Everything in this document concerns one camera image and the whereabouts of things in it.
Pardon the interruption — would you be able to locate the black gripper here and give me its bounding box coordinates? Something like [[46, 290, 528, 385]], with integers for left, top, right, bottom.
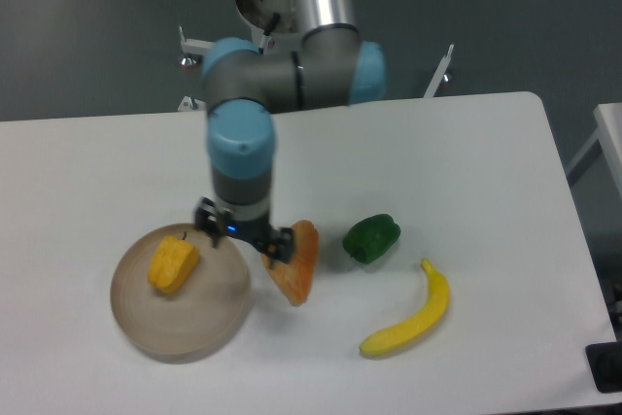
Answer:
[[193, 197, 295, 268]]

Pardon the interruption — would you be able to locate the yellow toy bell pepper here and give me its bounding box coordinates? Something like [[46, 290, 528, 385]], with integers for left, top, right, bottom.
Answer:
[[148, 235, 200, 294]]

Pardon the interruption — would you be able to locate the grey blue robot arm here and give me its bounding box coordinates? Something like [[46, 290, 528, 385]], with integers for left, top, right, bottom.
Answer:
[[194, 0, 387, 263]]

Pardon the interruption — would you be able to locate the beige round plate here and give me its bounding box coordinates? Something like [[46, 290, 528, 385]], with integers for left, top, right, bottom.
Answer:
[[110, 224, 251, 360]]

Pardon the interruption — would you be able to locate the green toy bell pepper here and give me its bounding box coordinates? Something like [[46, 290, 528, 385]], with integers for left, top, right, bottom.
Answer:
[[342, 214, 401, 265]]

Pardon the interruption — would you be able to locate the orange triangular pastry toy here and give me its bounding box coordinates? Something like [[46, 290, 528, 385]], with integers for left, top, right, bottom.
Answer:
[[261, 220, 320, 307]]

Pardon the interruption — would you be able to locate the yellow toy banana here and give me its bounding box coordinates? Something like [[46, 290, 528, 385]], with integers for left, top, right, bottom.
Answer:
[[359, 259, 451, 358]]

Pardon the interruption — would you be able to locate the white side table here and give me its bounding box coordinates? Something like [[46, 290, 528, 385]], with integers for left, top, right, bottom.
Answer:
[[565, 103, 621, 190]]

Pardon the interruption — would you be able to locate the black device at edge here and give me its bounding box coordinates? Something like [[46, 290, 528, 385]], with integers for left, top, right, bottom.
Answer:
[[585, 341, 622, 394]]

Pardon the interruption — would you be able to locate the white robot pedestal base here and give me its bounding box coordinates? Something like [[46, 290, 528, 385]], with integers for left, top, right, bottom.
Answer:
[[177, 0, 454, 112]]

